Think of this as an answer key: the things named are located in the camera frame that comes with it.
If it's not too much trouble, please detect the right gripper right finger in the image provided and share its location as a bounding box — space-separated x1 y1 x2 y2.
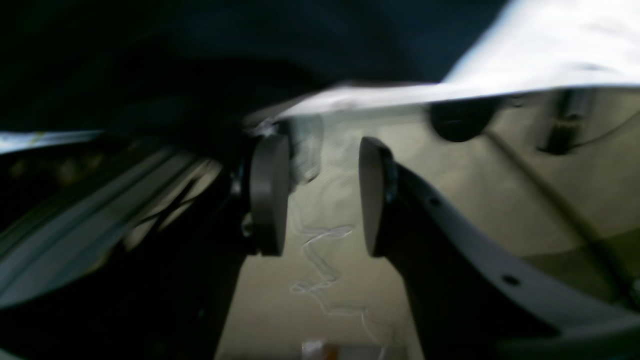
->
358 137 640 360

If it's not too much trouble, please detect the terrazzo patterned tablecloth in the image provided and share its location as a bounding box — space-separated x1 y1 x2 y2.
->
1 0 639 154

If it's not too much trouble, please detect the black round floor object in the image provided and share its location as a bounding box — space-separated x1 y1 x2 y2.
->
428 96 503 142

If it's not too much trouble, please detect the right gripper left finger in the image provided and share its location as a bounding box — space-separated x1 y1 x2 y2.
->
1 134 291 360

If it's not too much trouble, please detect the black t-shirt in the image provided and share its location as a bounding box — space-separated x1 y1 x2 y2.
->
1 0 508 150

